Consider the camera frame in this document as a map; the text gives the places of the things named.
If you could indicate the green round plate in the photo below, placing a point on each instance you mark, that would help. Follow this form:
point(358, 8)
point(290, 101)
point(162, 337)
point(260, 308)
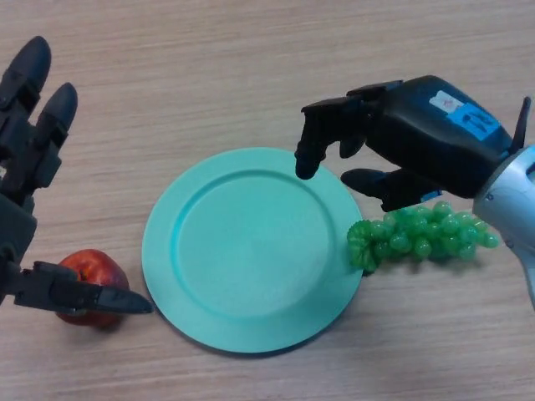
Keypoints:
point(251, 259)

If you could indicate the green grape bunch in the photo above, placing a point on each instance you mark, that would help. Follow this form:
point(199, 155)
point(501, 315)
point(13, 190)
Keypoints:
point(418, 238)

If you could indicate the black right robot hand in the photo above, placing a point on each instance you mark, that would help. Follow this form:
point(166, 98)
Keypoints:
point(426, 133)

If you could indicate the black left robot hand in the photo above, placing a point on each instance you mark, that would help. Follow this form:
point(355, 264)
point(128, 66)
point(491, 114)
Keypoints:
point(21, 158)

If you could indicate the red apple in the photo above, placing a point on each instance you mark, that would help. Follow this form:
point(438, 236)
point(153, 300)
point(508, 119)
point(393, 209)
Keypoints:
point(100, 267)

